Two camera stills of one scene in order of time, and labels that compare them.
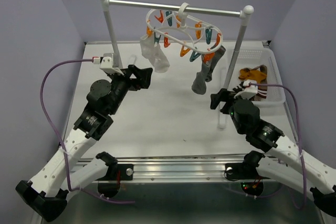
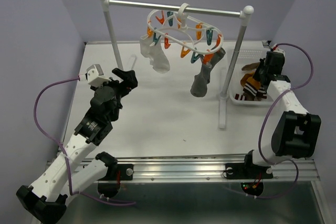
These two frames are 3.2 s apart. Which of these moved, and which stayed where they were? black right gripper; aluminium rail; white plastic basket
Moved: black right gripper
Stayed: white plastic basket; aluminium rail
